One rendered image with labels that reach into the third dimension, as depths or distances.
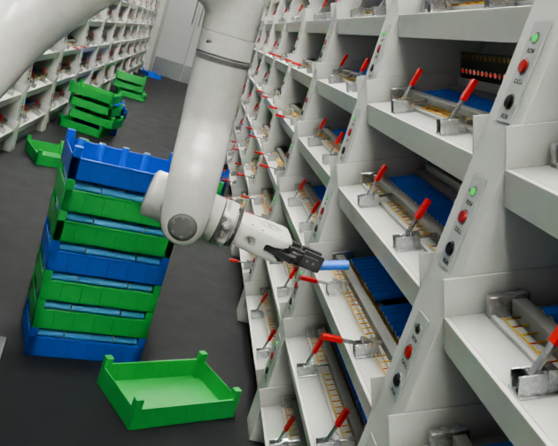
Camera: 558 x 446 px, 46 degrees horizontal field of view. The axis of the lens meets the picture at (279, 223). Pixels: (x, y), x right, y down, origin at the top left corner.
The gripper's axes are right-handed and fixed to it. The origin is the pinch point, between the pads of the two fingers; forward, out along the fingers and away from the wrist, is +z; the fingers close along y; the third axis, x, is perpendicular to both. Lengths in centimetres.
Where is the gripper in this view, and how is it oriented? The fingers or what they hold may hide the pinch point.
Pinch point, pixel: (310, 258)
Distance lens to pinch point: 121.2
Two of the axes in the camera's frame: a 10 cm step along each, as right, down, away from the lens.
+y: -1.0, -2.8, 9.5
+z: 9.0, 3.9, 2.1
